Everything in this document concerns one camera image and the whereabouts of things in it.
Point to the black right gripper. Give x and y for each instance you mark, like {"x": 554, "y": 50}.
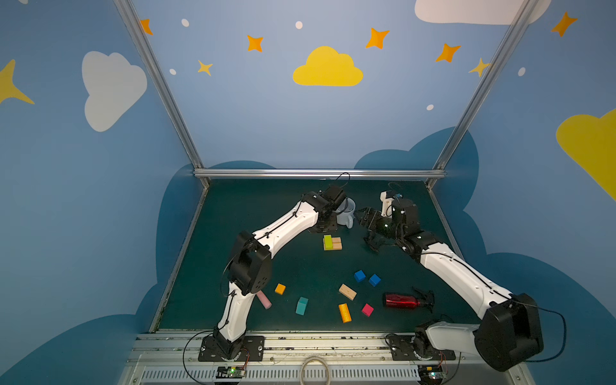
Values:
{"x": 377, "y": 224}

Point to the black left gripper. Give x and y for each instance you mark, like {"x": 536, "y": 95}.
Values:
{"x": 330, "y": 223}

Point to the lime green block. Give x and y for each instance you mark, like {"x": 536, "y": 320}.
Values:
{"x": 324, "y": 244}

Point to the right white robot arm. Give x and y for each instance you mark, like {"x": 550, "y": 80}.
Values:
{"x": 509, "y": 331}

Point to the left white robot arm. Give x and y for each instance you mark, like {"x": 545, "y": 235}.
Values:
{"x": 250, "y": 264}

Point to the tan wood block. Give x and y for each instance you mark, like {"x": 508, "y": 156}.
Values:
{"x": 347, "y": 292}

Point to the orange yellow block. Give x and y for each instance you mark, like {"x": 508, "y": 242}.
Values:
{"x": 345, "y": 313}

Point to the teal block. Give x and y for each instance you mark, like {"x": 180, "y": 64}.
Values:
{"x": 301, "y": 306}

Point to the light blue ceramic mug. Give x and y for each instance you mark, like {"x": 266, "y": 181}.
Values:
{"x": 345, "y": 213}

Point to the blue cube left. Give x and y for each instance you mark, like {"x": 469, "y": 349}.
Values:
{"x": 359, "y": 276}

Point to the blue cube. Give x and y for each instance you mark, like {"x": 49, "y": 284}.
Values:
{"x": 374, "y": 280}
{"x": 359, "y": 276}

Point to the blue cube right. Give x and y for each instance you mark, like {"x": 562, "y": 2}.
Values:
{"x": 374, "y": 280}

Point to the red spray bottle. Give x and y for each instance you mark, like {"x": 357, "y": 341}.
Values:
{"x": 418, "y": 299}

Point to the magenta cube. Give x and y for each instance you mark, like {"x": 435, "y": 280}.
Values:
{"x": 367, "y": 310}

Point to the small orange cube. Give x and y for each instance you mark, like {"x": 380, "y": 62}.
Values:
{"x": 280, "y": 289}

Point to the purple pink toy spatula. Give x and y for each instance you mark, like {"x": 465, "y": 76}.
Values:
{"x": 264, "y": 300}

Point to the right green circuit board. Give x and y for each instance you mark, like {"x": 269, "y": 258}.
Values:
{"x": 430, "y": 375}

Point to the green circuit board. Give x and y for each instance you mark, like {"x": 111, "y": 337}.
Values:
{"x": 430, "y": 375}
{"x": 230, "y": 373}

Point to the left green circuit board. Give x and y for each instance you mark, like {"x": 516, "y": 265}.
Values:
{"x": 230, "y": 373}

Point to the aluminium back frame rail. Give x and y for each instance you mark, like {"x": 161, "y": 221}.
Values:
{"x": 319, "y": 174}

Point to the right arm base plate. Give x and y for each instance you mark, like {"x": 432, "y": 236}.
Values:
{"x": 404, "y": 347}

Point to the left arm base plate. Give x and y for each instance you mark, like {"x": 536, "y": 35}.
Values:
{"x": 249, "y": 348}

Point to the front aluminium rail base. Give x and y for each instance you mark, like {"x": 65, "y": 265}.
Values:
{"x": 293, "y": 357}

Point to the aluminium right corner post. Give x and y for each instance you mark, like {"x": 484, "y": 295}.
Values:
{"x": 507, "y": 46}

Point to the aluminium corner post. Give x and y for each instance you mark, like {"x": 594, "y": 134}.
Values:
{"x": 507, "y": 46}
{"x": 131, "y": 21}

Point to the aluminium left corner post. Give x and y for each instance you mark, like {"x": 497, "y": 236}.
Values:
{"x": 131, "y": 21}

